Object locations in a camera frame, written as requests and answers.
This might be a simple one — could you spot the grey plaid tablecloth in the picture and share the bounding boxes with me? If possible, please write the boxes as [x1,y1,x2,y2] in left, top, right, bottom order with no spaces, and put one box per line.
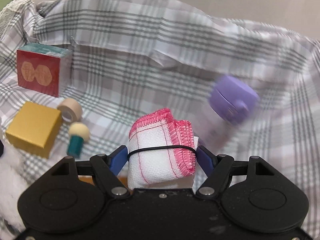
[1,0,319,239]

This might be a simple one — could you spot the pink-edged white cloth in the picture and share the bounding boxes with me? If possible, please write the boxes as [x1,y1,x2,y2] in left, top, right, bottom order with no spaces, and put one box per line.
[127,108,199,190]

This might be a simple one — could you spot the purple-lid cartoon bottle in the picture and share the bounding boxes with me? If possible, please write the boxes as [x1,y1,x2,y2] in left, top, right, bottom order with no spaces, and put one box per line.
[193,75,259,153]

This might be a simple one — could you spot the green white plush toy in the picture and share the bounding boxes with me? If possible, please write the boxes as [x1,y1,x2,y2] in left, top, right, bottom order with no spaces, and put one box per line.
[1,138,28,238]

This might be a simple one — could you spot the beige tape roll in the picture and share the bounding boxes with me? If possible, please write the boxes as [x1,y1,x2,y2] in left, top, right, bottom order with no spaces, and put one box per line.
[57,98,83,124]

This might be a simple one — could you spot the red green carton box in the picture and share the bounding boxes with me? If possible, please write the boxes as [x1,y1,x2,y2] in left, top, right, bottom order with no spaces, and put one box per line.
[16,43,73,97]

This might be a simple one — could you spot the yellow cardboard box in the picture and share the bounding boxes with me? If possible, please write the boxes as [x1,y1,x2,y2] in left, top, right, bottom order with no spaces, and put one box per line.
[5,101,62,159]

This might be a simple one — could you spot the cream teal mushroom sponge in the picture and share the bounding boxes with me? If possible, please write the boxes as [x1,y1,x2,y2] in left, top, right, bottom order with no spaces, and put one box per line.
[67,122,90,158]

